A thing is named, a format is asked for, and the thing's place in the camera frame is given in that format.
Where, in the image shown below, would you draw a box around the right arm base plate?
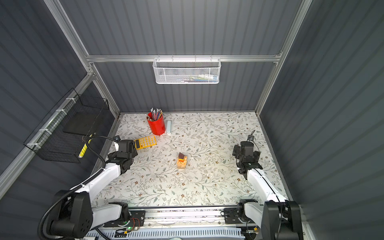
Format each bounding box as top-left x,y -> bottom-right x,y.
221,207 -> 257,225

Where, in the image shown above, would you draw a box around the red pencil cup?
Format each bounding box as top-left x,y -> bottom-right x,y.
147,113 -> 166,136

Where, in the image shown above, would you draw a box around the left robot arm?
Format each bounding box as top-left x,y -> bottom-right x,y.
38,136 -> 138,240

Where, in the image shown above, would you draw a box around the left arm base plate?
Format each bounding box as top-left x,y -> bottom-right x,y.
103,211 -> 146,228

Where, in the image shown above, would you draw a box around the black wire side basket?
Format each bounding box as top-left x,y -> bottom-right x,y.
24,91 -> 110,164

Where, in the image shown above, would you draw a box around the yellow calculator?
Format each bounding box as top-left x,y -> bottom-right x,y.
135,135 -> 157,150

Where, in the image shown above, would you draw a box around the white wire wall basket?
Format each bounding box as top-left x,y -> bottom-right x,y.
153,59 -> 222,85

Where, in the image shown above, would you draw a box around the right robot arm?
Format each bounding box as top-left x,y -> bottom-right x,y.
233,141 -> 304,240

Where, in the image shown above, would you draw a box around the yellow highlighter marker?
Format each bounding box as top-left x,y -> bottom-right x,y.
78,134 -> 93,159

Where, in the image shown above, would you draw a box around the dark brown roof block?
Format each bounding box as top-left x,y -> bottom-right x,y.
178,153 -> 186,160

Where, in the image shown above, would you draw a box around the picture domino block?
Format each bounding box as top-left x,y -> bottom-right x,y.
177,160 -> 187,169

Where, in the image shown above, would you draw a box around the pencils bundle in cup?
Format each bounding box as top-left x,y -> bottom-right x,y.
147,108 -> 163,122

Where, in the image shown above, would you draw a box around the markers in white basket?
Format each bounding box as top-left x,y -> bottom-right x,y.
180,74 -> 220,83

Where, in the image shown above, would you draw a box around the light blue eraser block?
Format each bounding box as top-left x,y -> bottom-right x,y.
166,120 -> 172,135

